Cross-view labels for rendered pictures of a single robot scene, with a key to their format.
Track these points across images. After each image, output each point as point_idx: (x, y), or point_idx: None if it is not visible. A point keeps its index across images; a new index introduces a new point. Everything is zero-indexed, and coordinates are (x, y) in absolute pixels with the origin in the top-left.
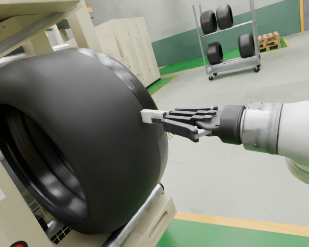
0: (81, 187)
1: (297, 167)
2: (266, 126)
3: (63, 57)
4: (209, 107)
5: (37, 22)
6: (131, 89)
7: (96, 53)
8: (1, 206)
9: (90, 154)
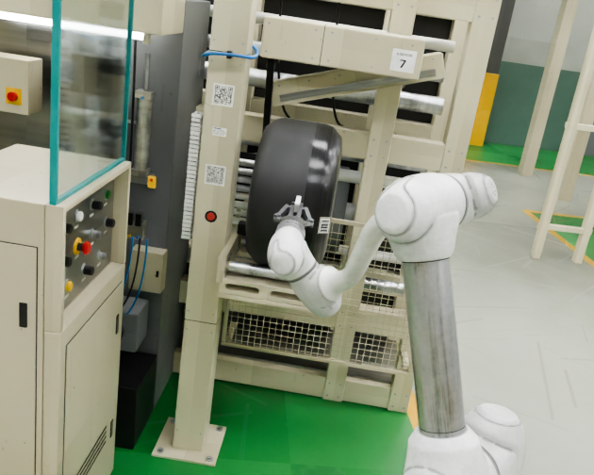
0: None
1: None
2: (277, 228)
3: (297, 135)
4: (309, 218)
5: (372, 80)
6: (307, 180)
7: (321, 143)
8: (220, 188)
9: (253, 193)
